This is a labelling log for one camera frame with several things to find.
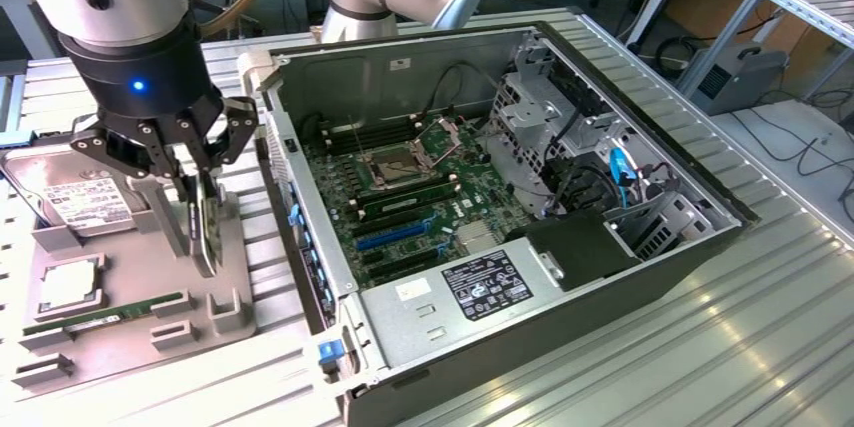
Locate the aluminium profile frame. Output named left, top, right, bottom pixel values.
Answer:
left=674, top=0, right=854, bottom=103

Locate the black expansion slot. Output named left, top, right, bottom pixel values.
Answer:
left=367, top=256, right=446, bottom=283
left=363, top=245, right=439, bottom=271
left=350, top=214, right=428, bottom=238

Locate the CPU socket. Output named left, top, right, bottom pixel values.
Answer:
left=363, top=144, right=435, bottom=191

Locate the blue flat wire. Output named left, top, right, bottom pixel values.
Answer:
left=607, top=146, right=635, bottom=208

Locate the perforated metal case grille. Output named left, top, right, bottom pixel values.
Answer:
left=603, top=191, right=709, bottom=261

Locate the green RAM stick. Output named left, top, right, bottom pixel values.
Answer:
left=21, top=291, right=186, bottom=338
left=356, top=185, right=463, bottom=221

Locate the silver hard disk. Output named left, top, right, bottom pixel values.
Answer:
left=0, top=139, right=152, bottom=238

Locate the silver disk bay cage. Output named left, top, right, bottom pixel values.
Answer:
left=486, top=69, right=642, bottom=158

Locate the black low-profile graphics card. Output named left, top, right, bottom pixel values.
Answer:
left=179, top=166, right=226, bottom=278

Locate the metal socket cover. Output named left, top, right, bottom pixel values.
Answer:
left=410, top=116, right=467, bottom=168

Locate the coiled black floor cable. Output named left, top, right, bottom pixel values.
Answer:
left=653, top=35, right=699, bottom=73

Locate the thin locking lever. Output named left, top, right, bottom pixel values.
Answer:
left=347, top=114, right=368, bottom=161

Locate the black loose cable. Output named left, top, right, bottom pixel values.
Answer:
left=730, top=106, right=854, bottom=188

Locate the black wire bundle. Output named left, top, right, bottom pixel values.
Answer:
left=541, top=141, right=613, bottom=213

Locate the blue disk caddy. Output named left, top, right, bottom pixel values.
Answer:
left=0, top=129, right=75, bottom=151

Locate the silver CPU chip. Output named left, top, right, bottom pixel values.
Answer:
left=37, top=261, right=101, bottom=311

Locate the silver chipset heat sink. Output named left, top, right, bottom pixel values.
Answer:
left=455, top=224, right=499, bottom=253

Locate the beige case corner clamp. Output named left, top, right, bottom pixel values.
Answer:
left=238, top=50, right=282, bottom=148
left=303, top=324, right=372, bottom=401

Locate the silver power supply unit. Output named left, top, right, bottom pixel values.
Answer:
left=344, top=238, right=569, bottom=372

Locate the grey parts rack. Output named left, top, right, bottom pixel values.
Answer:
left=11, top=174, right=259, bottom=403

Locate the green motherboard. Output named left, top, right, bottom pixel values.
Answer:
left=296, top=114, right=519, bottom=293

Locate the black plastic fan shroud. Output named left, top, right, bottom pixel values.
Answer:
left=506, top=209, right=646, bottom=293

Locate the open black PC case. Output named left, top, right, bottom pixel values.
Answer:
left=252, top=19, right=762, bottom=427

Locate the grey computer tower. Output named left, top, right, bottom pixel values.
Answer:
left=685, top=44, right=790, bottom=117

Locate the blue clamp block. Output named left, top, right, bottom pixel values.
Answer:
left=315, top=340, right=346, bottom=366

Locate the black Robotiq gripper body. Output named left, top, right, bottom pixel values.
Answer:
left=57, top=14, right=227, bottom=146

